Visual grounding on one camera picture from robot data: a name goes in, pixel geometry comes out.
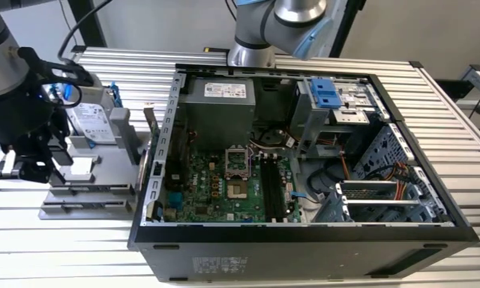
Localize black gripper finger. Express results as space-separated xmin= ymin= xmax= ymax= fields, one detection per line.
xmin=0 ymin=146 xmax=50 ymax=184
xmin=42 ymin=119 xmax=77 ymax=169

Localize black RAM slot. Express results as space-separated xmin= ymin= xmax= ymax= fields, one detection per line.
xmin=258 ymin=152 xmax=273 ymax=223
xmin=262 ymin=152 xmax=278 ymax=223
xmin=269 ymin=152 xmax=283 ymax=223
xmin=273 ymin=152 xmax=289 ymax=223

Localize silver CPU chip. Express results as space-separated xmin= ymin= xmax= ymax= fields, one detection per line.
xmin=70 ymin=157 xmax=94 ymax=176

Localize hard disk in blue carrier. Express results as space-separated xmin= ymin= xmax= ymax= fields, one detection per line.
xmin=65 ymin=80 xmax=122 ymax=149

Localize grey parts rack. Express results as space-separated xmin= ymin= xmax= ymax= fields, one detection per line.
xmin=38 ymin=107 xmax=150 ymax=220

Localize black case fan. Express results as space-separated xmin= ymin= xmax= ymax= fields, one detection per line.
xmin=163 ymin=118 xmax=191 ymax=193

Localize grey power supply unit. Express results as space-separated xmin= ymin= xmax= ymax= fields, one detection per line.
xmin=181 ymin=77 xmax=257 ymax=152

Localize green motherboard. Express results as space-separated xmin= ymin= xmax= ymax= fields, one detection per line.
xmin=161 ymin=148 xmax=305 ymax=223

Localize CPU socket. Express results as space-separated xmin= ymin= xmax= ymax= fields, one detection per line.
xmin=226 ymin=179 xmax=251 ymax=199

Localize black open PC case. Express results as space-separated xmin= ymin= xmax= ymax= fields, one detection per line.
xmin=126 ymin=62 xmax=480 ymax=283

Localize blue plastic drive latch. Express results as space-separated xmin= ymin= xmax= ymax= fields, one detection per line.
xmin=309 ymin=77 xmax=341 ymax=110

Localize metal optical drive cage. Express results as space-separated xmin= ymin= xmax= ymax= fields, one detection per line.
xmin=291 ymin=76 xmax=386 ymax=158

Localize metal disk bay cage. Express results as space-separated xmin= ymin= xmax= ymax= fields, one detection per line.
xmin=314 ymin=179 xmax=445 ymax=223

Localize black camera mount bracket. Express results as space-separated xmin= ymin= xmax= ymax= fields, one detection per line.
xmin=17 ymin=46 xmax=94 ymax=91

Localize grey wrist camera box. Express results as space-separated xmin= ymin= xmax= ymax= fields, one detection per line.
xmin=75 ymin=85 xmax=105 ymax=104

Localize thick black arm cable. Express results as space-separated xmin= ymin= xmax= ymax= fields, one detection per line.
xmin=57 ymin=0 xmax=113 ymax=65

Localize thin black wall cable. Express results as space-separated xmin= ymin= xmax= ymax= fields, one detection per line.
xmin=61 ymin=0 xmax=77 ymax=46

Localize black vertical frame post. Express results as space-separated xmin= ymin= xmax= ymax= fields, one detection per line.
xmin=71 ymin=0 xmax=107 ymax=49
xmin=329 ymin=0 xmax=366 ymax=59

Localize metal socket cover frame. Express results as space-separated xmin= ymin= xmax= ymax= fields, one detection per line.
xmin=222 ymin=145 xmax=251 ymax=181

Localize thin wire locking lever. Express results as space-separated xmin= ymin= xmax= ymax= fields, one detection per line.
xmin=242 ymin=145 xmax=253 ymax=181

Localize grey white wire bundle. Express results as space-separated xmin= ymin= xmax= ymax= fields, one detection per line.
xmin=247 ymin=138 xmax=289 ymax=151

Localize orange yellow power wires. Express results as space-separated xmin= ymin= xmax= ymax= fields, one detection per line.
xmin=317 ymin=134 xmax=338 ymax=149

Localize orange wire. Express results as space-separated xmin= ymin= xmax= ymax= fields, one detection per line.
xmin=338 ymin=151 xmax=350 ymax=181

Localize red yellow wire bundle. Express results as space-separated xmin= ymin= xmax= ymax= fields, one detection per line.
xmin=390 ymin=161 xmax=409 ymax=202

